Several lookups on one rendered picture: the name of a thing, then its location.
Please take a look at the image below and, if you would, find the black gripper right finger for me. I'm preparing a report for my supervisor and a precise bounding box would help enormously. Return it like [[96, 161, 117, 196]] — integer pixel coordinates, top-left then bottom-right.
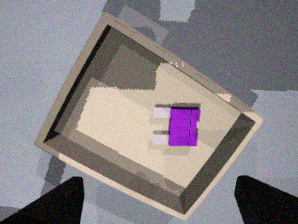
[[234, 175, 298, 224]]

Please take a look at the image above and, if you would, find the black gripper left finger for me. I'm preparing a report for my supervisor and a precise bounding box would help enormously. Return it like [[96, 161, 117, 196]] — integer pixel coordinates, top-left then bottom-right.
[[0, 176, 85, 224]]

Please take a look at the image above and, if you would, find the beige shallow tray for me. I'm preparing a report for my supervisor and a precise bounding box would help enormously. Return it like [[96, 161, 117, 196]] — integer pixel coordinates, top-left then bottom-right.
[[35, 12, 265, 221]]

